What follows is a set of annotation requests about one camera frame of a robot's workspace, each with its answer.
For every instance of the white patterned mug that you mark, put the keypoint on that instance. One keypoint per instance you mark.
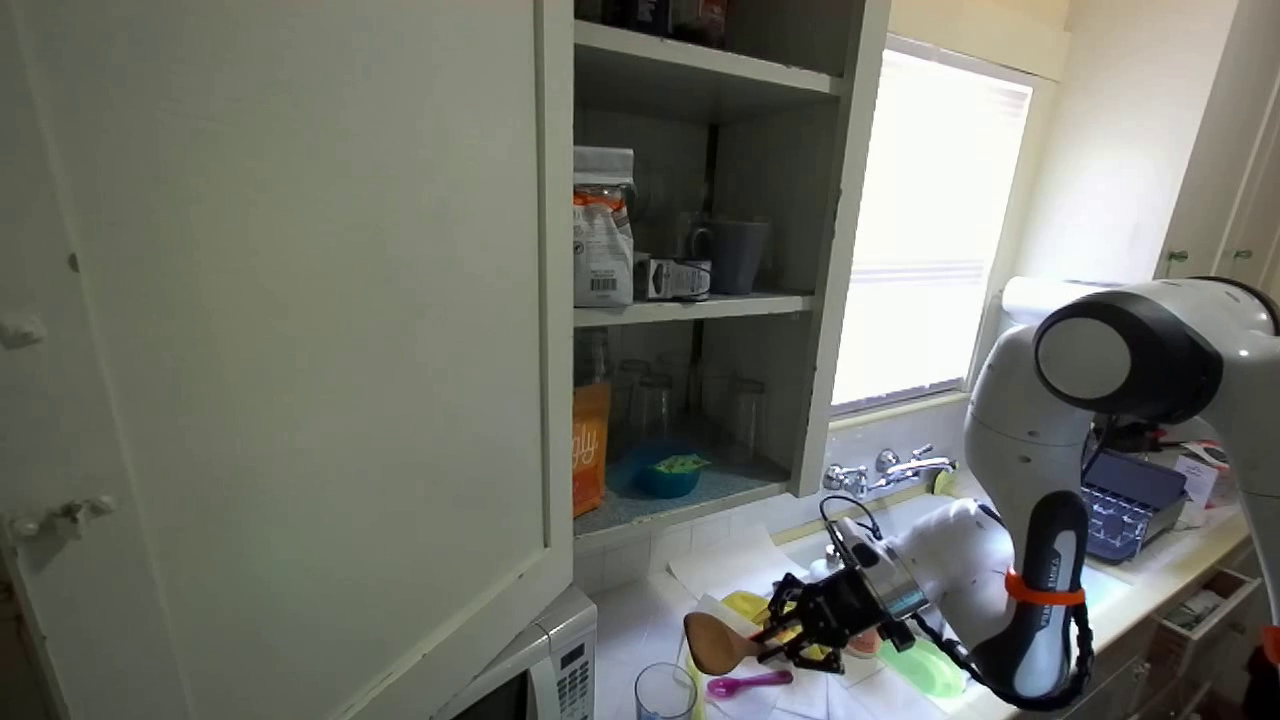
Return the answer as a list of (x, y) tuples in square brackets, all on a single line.
[(685, 281)]

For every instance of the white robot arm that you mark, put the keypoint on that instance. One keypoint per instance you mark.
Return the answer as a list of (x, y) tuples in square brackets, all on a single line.
[(1046, 439)]

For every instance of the dark mug on shelf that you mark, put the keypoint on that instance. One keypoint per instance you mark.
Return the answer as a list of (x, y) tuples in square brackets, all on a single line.
[(732, 250)]

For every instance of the white flour bag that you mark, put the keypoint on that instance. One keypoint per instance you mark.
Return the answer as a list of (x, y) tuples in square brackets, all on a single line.
[(600, 225)]

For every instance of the cream wall cabinet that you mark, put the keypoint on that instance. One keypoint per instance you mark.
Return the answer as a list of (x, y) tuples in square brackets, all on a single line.
[(284, 394)]

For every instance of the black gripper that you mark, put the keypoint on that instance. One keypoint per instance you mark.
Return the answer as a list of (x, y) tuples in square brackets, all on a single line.
[(842, 587)]

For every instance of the paper towel roll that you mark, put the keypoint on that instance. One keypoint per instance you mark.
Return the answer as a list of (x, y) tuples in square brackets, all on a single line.
[(1033, 296)]

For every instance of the wooden spoon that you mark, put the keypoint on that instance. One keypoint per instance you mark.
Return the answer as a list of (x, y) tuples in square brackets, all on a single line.
[(716, 649)]

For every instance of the white microwave oven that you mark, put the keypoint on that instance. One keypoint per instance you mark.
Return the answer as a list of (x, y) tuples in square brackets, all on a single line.
[(546, 674)]

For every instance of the teal bowl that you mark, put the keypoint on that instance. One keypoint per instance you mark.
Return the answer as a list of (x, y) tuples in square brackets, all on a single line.
[(669, 478)]

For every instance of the orange snack bag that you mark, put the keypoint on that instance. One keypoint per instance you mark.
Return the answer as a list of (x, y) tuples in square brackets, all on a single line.
[(591, 445)]

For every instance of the blue patterned dish rack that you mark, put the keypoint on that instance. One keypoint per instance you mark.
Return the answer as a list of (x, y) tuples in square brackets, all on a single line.
[(1129, 504)]

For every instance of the pink measuring spoon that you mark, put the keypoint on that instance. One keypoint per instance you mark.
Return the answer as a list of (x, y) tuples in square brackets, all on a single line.
[(732, 686)]

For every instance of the chrome sink faucet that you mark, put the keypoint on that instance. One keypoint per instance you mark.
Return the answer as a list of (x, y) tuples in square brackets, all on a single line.
[(888, 469)]

